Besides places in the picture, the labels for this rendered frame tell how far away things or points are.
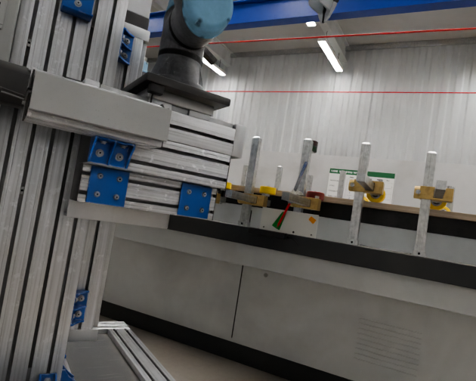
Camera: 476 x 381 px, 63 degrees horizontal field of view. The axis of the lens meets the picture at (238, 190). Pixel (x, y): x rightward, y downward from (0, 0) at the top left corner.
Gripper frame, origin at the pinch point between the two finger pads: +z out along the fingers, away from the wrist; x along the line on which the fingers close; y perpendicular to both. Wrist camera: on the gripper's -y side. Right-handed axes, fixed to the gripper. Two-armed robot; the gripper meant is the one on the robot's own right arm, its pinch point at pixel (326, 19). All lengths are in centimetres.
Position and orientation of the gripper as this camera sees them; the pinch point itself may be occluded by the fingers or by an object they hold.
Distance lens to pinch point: 119.8
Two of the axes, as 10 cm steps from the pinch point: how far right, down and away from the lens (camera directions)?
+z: -1.5, 9.9, -0.6
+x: 5.3, 0.3, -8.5
